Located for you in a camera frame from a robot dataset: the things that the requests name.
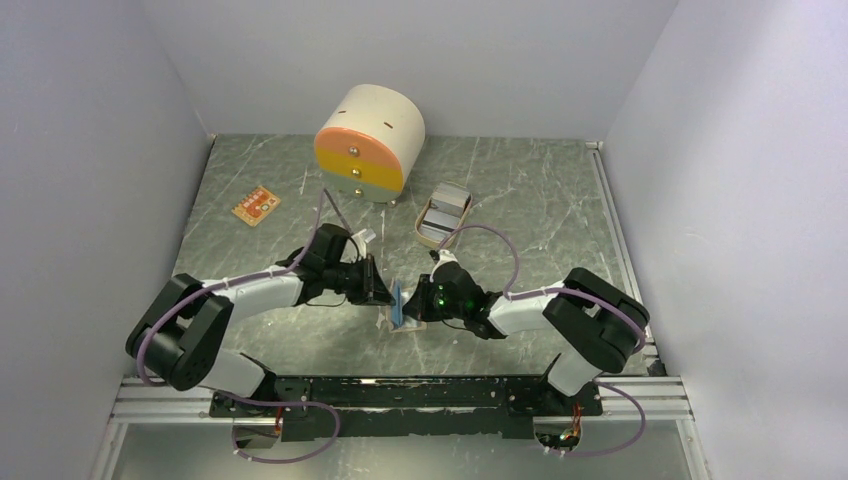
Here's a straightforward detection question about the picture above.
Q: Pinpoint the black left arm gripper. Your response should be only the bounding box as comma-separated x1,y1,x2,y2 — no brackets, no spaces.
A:
325,254,396,307

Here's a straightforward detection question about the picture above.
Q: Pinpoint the stack of cards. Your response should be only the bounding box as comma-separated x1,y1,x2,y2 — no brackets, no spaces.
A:
419,182,473,241

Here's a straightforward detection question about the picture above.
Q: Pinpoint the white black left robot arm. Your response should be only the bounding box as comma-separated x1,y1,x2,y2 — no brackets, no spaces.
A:
125,223,397,416

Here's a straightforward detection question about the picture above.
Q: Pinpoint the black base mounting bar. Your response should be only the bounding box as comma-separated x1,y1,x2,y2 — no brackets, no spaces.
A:
209,375,603,442

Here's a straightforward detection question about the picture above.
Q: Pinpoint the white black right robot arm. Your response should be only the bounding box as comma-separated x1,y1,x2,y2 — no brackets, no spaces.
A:
402,261,650,414

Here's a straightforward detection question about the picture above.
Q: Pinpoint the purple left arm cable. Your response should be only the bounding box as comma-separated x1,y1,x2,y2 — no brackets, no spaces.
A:
135,188,352,465

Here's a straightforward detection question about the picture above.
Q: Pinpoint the round pastel drawer cabinet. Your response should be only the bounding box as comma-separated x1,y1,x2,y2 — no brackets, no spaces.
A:
314,84,425,203

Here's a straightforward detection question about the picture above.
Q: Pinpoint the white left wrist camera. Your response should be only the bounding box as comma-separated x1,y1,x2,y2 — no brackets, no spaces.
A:
352,228,376,245

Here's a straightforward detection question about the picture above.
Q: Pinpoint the orange patterned card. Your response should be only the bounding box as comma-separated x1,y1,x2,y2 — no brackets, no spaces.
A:
231,186,281,227

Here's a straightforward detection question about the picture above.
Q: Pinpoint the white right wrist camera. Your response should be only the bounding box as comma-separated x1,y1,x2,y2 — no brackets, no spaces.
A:
430,249,457,278

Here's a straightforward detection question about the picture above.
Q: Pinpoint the beige leather card holder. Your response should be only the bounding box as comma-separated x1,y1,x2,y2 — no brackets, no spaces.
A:
376,279,426,333

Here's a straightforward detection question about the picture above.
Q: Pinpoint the beige oval card tray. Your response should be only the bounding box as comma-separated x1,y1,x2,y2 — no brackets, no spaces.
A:
414,182,476,250

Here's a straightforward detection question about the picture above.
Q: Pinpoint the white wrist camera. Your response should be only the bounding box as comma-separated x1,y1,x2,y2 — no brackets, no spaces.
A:
352,228,376,245
430,249,457,278

